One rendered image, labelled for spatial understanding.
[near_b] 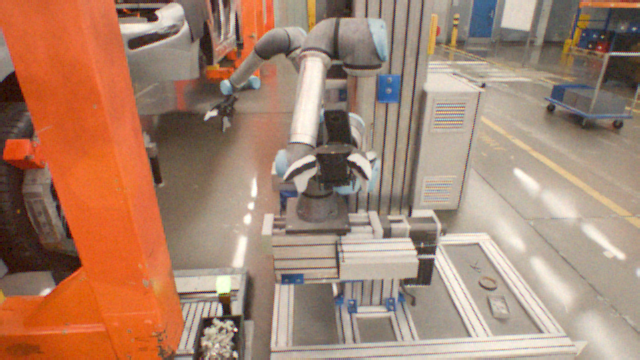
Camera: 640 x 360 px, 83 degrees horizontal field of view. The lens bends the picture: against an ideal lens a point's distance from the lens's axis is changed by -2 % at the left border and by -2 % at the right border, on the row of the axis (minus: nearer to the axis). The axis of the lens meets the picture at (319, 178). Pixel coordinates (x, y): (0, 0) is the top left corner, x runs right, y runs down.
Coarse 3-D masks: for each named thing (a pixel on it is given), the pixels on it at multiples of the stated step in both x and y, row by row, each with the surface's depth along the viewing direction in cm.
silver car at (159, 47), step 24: (144, 0) 690; (168, 0) 748; (216, 0) 532; (120, 24) 337; (144, 24) 342; (168, 24) 351; (216, 24) 646; (240, 24) 727; (144, 48) 343; (168, 48) 354; (192, 48) 376; (216, 48) 486; (144, 72) 353; (168, 72) 364; (192, 72) 385
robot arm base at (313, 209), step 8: (304, 200) 127; (312, 200) 125; (320, 200) 125; (328, 200) 127; (296, 208) 131; (304, 208) 128; (312, 208) 126; (320, 208) 126; (328, 208) 127; (336, 208) 130; (304, 216) 127; (312, 216) 126; (320, 216) 126; (328, 216) 127; (336, 216) 131
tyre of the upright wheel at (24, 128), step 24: (0, 120) 121; (24, 120) 122; (0, 144) 115; (0, 168) 113; (0, 192) 113; (0, 216) 114; (24, 216) 120; (0, 240) 117; (24, 240) 120; (24, 264) 126; (48, 264) 132; (72, 264) 146
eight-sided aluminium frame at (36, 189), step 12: (36, 132) 123; (48, 168) 121; (24, 180) 118; (36, 180) 121; (48, 180) 121; (24, 192) 117; (36, 192) 117; (48, 192) 120; (36, 204) 121; (48, 204) 120; (36, 216) 121; (48, 216) 121; (48, 228) 126; (60, 228) 126; (48, 240) 125; (60, 240) 126; (72, 240) 133; (60, 252) 134; (72, 252) 140
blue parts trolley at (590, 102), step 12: (564, 84) 537; (576, 84) 537; (552, 96) 540; (564, 96) 513; (576, 96) 489; (588, 96) 486; (600, 96) 487; (612, 96) 486; (636, 96) 452; (552, 108) 547; (576, 108) 490; (588, 108) 467; (600, 108) 467; (612, 108) 467; (624, 108) 467; (588, 120) 471
